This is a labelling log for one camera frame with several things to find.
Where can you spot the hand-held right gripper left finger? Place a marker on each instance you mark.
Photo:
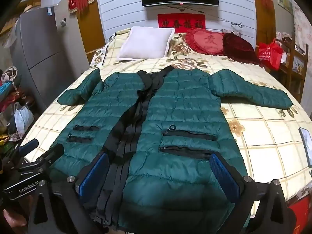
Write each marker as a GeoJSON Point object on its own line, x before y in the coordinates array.
{"type": "Point", "coordinates": [93, 174]}

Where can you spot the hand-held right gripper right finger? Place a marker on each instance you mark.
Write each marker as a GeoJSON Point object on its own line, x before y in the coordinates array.
{"type": "Point", "coordinates": [224, 176]}

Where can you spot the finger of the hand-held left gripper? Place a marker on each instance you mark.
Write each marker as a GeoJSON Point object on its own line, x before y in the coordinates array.
{"type": "Point", "coordinates": [52, 154]}
{"type": "Point", "coordinates": [29, 146]}

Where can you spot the green puffer jacket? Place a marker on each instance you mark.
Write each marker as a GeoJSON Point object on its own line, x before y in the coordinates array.
{"type": "Point", "coordinates": [175, 117]}

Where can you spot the pile of colourful clothes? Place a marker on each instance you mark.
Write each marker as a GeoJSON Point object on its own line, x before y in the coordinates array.
{"type": "Point", "coordinates": [8, 97]}

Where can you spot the white plastic bag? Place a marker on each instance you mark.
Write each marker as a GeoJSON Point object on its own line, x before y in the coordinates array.
{"type": "Point", "coordinates": [23, 118]}

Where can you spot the bed with floral sheet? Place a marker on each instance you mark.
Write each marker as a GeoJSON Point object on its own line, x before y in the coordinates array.
{"type": "Point", "coordinates": [258, 131]}

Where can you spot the black smartphone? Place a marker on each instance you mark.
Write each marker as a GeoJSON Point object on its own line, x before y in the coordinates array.
{"type": "Point", "coordinates": [306, 147]}

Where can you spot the grey refrigerator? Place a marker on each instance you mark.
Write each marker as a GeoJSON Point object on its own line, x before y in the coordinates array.
{"type": "Point", "coordinates": [40, 53]}

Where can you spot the dark red velvet pillow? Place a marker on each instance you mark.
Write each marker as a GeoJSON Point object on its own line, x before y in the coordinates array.
{"type": "Point", "coordinates": [240, 47]}

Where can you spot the wooden door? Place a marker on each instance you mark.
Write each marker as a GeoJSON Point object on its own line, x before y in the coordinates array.
{"type": "Point", "coordinates": [263, 12]}
{"type": "Point", "coordinates": [91, 29]}

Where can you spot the red shopping bag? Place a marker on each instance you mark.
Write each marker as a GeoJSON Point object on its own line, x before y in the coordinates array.
{"type": "Point", "coordinates": [270, 53]}

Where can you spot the wooden rack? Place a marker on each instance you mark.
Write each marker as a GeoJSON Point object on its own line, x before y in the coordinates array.
{"type": "Point", "coordinates": [292, 61]}

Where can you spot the red heart-shaped pillow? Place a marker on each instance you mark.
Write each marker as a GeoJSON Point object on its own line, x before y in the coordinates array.
{"type": "Point", "coordinates": [207, 41]}

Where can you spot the beige hat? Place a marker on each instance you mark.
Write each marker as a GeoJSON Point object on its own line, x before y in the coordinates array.
{"type": "Point", "coordinates": [29, 8]}

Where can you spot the white pillow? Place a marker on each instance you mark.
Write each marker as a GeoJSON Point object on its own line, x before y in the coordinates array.
{"type": "Point", "coordinates": [146, 43]}

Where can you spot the floral curtain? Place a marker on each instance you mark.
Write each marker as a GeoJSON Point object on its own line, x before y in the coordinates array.
{"type": "Point", "coordinates": [303, 31]}

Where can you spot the wall switch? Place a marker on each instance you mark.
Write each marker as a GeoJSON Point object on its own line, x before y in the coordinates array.
{"type": "Point", "coordinates": [63, 22]}

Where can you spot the red paper wall banner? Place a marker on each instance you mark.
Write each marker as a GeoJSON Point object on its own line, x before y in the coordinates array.
{"type": "Point", "coordinates": [181, 23]}

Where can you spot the framed wall picture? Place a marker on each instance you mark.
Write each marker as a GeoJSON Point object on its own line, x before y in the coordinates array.
{"type": "Point", "coordinates": [284, 0]}

